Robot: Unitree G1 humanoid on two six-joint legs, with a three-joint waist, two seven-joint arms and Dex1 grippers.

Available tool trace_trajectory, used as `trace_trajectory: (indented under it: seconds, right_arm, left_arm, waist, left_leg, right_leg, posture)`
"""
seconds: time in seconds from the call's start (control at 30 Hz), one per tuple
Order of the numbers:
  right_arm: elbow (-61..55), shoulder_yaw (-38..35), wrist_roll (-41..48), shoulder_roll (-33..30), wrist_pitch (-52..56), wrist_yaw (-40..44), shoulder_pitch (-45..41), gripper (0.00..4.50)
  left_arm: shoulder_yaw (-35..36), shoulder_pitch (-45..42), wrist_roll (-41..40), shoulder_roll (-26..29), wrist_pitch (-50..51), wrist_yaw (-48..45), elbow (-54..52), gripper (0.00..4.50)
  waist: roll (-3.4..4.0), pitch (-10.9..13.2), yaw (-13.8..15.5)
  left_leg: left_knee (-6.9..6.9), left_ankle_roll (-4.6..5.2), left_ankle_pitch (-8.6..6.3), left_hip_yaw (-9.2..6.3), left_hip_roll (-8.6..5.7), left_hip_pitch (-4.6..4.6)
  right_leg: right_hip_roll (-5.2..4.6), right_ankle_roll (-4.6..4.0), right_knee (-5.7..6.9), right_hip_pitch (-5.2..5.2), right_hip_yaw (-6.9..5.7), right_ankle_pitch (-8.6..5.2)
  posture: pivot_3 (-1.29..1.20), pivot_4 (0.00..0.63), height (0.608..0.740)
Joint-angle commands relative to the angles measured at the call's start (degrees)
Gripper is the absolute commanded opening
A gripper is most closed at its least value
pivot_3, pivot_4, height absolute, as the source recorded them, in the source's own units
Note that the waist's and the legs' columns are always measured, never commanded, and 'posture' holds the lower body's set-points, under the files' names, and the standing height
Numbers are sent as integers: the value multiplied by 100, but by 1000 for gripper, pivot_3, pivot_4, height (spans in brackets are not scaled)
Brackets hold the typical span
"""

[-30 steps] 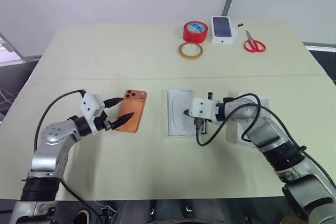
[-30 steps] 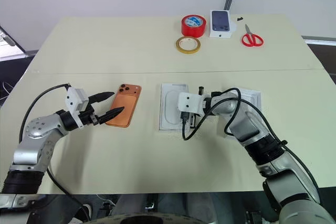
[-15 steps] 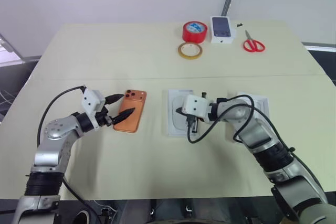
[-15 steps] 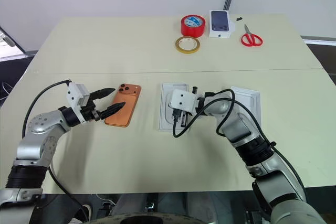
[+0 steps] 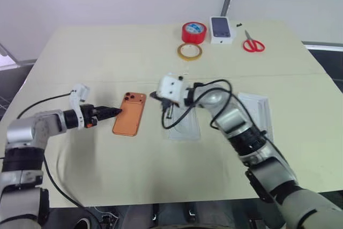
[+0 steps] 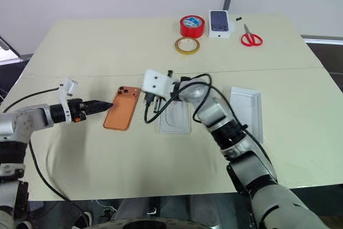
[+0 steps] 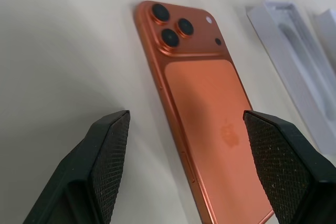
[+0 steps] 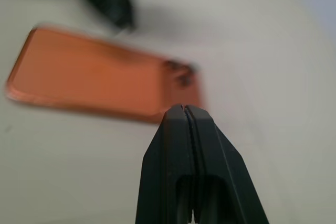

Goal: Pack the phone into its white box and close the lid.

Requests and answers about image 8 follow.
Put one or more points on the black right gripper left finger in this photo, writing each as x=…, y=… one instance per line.
x=162, y=155

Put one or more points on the orange smartphone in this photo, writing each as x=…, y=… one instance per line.
x=99, y=77

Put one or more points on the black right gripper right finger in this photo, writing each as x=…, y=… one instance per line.
x=218, y=161

